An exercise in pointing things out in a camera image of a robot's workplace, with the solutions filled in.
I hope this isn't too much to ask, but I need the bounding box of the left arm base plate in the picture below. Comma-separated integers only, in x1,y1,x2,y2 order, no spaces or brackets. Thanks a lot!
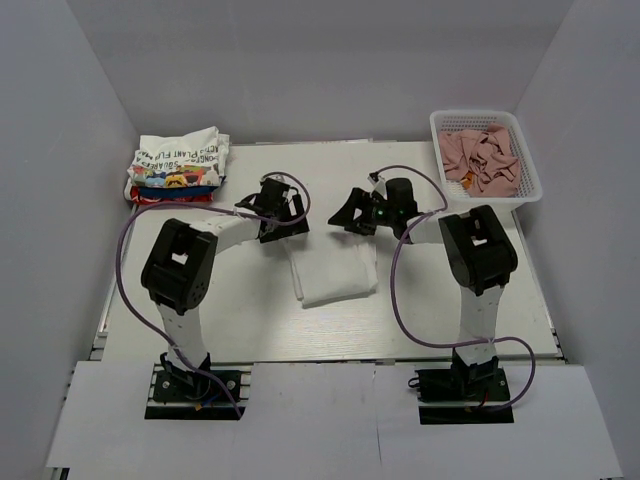
144,364,251,421

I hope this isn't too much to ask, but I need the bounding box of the blue folded t-shirt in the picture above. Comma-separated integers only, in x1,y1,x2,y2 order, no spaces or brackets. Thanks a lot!
137,186,218,199

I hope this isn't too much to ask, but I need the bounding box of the aluminium table edge rail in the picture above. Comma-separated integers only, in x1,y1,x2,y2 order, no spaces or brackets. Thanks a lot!
88,320,108,362

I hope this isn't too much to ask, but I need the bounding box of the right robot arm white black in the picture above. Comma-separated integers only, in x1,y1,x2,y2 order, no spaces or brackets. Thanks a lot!
328,174,518,399

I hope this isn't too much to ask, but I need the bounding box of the pink crumpled t-shirt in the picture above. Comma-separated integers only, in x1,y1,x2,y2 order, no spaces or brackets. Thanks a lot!
438,123,521,198

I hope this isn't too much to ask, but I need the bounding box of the white perforated plastic basket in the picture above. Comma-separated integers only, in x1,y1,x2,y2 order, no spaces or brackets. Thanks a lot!
430,110,543,213

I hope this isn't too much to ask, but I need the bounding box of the plain white t-shirt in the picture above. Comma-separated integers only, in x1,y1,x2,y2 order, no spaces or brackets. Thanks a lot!
284,232,378,308

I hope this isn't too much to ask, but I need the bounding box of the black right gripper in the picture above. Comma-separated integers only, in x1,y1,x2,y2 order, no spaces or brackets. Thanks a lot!
329,188,398,236

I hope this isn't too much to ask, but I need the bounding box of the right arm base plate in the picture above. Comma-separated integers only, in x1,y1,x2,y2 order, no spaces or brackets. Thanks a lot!
407,368,514,426

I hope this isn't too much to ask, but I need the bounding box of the cartoon print folded t-shirt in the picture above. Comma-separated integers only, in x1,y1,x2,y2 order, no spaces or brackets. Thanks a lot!
129,165,223,189

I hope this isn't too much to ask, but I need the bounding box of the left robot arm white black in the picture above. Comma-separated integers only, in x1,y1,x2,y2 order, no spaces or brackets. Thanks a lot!
141,173,309,399

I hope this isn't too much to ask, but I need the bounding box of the red patterned folded t-shirt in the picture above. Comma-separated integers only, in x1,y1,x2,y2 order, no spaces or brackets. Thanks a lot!
124,186,214,205

